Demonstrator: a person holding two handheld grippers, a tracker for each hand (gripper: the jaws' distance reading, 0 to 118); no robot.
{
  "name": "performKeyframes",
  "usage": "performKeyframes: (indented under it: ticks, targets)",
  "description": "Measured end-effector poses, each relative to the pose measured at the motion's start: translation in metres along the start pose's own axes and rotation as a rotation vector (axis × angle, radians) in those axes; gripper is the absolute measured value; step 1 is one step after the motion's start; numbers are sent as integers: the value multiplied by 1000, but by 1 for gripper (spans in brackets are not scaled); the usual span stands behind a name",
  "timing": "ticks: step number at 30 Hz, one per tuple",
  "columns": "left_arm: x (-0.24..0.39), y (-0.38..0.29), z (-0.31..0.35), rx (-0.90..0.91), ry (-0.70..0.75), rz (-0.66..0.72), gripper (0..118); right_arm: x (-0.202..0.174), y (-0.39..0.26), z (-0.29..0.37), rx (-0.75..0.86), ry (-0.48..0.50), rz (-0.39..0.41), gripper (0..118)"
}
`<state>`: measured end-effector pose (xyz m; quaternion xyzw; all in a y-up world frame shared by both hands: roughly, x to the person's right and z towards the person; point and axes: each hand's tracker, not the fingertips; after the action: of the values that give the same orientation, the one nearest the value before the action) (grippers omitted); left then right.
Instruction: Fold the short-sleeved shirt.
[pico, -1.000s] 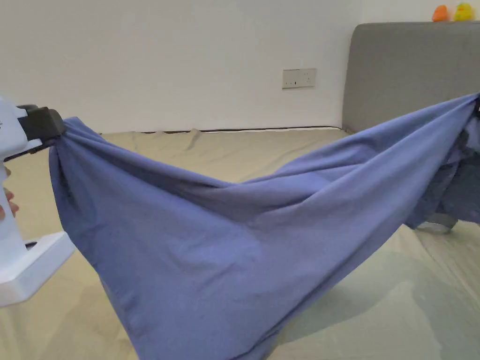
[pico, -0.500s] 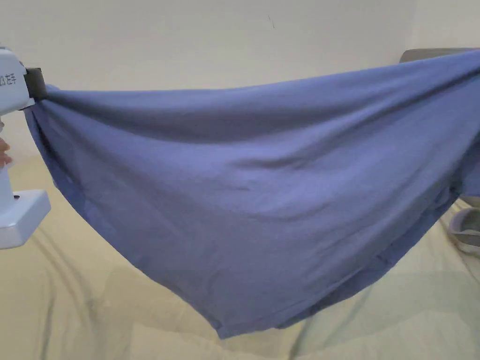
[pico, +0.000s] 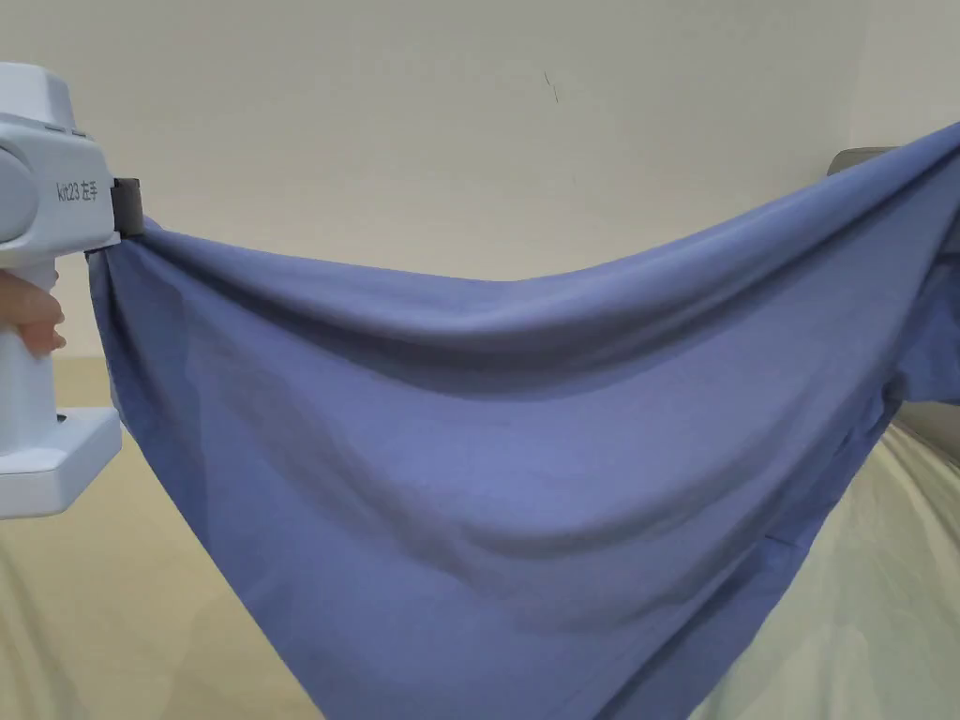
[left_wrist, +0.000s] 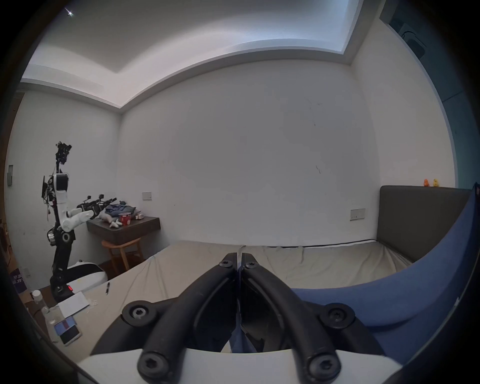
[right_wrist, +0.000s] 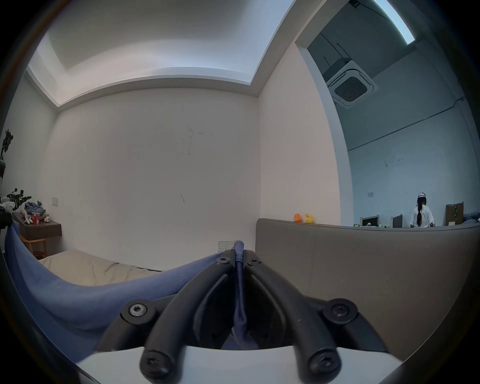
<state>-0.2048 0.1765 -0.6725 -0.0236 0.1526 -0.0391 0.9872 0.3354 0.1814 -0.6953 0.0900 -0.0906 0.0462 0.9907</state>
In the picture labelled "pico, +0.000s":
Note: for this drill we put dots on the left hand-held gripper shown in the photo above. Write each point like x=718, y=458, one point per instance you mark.
x=45, y=195

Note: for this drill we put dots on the blue shirt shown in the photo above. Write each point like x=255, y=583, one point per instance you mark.
x=480, y=465

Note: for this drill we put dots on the person's left hand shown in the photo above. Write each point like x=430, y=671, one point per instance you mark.
x=28, y=307

